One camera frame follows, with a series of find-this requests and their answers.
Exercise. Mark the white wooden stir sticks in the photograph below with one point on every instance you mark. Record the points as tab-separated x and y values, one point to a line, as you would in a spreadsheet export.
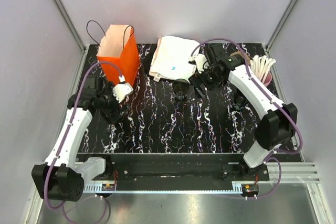
261	65

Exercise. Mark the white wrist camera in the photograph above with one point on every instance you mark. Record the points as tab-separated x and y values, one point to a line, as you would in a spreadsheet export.
122	89
201	62

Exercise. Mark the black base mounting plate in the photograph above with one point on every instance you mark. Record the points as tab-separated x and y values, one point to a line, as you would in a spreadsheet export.
178	172

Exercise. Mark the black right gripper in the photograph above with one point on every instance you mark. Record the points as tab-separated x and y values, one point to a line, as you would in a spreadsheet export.
197	79

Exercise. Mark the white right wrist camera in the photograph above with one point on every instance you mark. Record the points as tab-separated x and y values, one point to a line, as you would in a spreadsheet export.
201	62

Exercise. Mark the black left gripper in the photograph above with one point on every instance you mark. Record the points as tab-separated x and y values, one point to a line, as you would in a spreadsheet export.
113	113

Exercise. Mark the black printed paper cup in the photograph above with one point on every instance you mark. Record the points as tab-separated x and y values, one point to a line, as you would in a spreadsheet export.
180	88

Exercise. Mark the orange paper bag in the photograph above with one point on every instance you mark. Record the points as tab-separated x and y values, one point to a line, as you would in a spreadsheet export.
118	46

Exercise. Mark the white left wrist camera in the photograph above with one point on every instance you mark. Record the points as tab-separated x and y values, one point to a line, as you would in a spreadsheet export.
122	89

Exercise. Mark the pink cup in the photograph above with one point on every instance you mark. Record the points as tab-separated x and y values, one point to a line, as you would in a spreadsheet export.
266	79

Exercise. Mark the white folded towel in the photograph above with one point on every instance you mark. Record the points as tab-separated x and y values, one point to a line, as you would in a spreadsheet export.
171	58

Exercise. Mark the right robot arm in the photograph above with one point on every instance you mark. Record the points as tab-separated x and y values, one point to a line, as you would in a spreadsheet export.
277	120

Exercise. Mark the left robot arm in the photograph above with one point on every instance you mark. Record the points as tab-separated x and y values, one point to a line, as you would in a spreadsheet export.
58	177

